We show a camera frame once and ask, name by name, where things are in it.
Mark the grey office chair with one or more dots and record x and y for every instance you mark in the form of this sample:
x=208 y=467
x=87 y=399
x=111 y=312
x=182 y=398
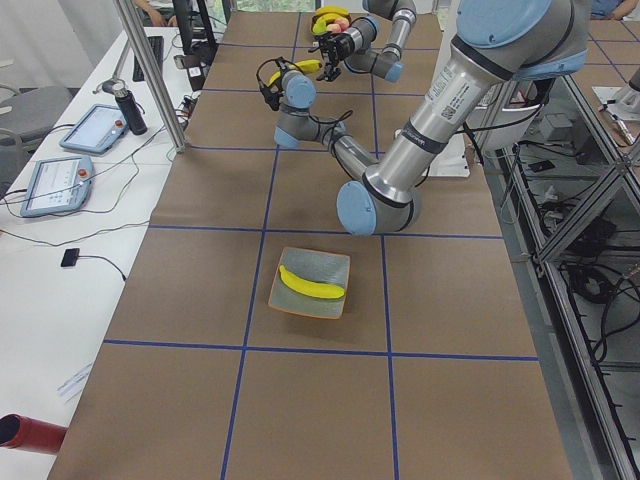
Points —
x=33 y=114

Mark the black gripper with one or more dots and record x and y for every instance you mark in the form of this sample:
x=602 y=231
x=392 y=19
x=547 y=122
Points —
x=274 y=92
x=334 y=47

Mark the small black puck device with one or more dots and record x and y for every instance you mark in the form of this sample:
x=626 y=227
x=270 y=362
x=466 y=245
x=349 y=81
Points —
x=70 y=257

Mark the black water bottle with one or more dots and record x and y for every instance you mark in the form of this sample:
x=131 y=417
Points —
x=127 y=104

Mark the black monitor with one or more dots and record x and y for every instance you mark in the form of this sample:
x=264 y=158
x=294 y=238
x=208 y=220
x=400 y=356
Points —
x=195 y=30

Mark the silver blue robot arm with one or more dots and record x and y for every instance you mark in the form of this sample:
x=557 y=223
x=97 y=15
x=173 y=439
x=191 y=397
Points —
x=363 y=31
x=494 y=42

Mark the red apple at back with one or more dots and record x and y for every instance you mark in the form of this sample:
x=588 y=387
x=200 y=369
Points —
x=338 y=25

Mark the far teach pendant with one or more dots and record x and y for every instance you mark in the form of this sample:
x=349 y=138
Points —
x=97 y=130

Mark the red fire extinguisher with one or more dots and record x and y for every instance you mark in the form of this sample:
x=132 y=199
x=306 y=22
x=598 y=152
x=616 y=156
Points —
x=32 y=435

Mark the aluminium frame post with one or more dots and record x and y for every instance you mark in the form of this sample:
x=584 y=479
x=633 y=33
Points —
x=140 y=45

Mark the teach pendant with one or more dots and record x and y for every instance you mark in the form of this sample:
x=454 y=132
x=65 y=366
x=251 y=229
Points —
x=60 y=185
x=97 y=130

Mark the grey square plate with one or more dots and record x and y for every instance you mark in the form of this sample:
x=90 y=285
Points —
x=314 y=265

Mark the near teach pendant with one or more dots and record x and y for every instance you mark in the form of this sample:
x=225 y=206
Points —
x=60 y=185

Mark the yellow banana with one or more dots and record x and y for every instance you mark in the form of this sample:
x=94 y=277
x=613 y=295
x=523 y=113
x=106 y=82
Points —
x=305 y=67
x=332 y=10
x=310 y=288
x=319 y=25

